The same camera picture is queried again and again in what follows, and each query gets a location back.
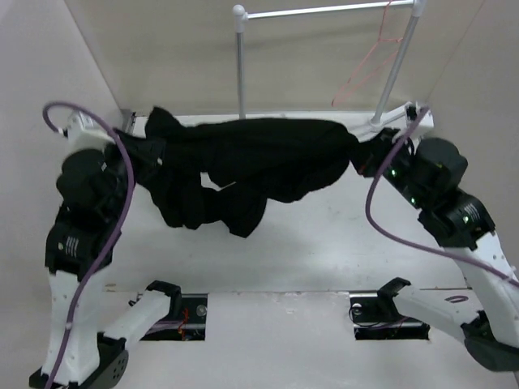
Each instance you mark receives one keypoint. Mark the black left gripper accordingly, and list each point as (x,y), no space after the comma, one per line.
(151,151)

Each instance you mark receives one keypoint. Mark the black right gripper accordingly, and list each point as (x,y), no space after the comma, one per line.
(371,150)

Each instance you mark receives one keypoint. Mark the black trousers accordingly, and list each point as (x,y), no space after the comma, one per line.
(228,171)

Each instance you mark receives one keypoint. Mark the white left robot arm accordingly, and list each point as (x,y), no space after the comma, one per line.
(96,185)

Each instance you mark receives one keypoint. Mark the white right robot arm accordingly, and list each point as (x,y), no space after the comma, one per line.
(428,178)

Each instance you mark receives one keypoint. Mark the white clothes rack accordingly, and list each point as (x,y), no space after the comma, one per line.
(292,62)

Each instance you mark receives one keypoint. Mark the pink wire hanger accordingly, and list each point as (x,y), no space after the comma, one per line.
(353,83)

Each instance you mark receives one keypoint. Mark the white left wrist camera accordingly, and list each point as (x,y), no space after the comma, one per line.
(82,132)

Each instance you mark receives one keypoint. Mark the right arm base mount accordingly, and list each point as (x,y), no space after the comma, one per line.
(375,319)

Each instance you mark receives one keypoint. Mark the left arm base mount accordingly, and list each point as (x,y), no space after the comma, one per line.
(188,325)

